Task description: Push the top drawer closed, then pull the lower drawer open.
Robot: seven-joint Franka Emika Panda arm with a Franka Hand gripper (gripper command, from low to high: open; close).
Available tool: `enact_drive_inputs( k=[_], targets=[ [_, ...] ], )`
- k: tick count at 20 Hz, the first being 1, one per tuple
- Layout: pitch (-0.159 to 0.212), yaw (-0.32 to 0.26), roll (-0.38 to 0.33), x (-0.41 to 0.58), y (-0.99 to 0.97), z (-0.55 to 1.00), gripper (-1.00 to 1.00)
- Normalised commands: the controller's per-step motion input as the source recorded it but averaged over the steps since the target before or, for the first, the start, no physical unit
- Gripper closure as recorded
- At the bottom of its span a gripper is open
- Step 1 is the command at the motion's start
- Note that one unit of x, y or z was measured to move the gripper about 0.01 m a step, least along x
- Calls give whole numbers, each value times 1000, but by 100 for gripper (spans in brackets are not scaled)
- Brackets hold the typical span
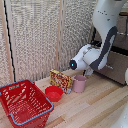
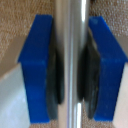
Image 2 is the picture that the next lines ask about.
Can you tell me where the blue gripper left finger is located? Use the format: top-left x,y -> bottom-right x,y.
17,14 -> 66,125

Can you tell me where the silver metal drawer handle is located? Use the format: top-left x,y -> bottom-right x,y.
52,0 -> 91,128

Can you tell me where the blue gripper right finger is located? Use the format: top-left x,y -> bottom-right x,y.
77,16 -> 128,123

